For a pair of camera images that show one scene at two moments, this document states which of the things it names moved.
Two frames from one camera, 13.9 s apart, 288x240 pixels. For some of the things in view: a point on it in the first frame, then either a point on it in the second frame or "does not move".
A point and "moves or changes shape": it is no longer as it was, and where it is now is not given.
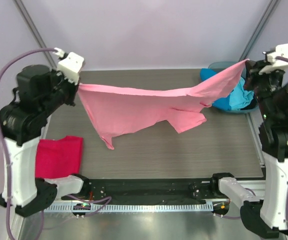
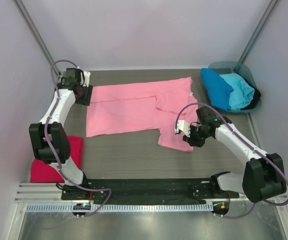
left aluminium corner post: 34,32 does not move
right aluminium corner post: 271,8 does not move
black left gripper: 70,90 → 85,95
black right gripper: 254,75 → 194,140
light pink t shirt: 116,109 moves or changes shape
